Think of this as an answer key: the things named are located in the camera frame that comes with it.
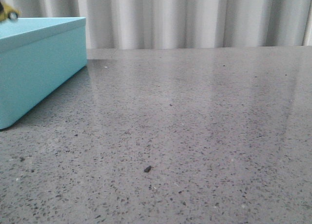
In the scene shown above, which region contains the yellow toy beetle car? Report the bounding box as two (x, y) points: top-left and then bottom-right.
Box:
(0, 2), (21, 23)

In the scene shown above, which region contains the light blue storage box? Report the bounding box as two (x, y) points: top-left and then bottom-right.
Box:
(0, 17), (87, 129)

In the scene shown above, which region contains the small black debris chip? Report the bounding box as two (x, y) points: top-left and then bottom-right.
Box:
(144, 166), (152, 173)

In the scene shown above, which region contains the grey pleated curtain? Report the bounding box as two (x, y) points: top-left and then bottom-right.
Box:
(1, 0), (312, 49)

